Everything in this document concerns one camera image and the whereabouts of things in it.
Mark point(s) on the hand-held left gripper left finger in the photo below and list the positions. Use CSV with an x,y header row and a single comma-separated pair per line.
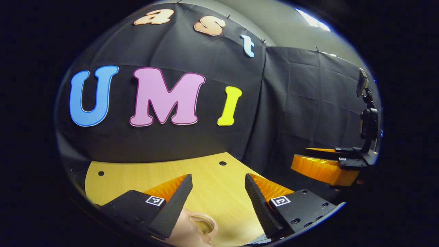
x,y
175,206

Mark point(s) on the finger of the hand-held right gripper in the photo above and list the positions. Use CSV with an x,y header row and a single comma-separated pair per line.
x,y
322,169
337,152

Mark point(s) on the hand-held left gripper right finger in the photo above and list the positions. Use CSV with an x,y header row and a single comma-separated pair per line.
x,y
257,206

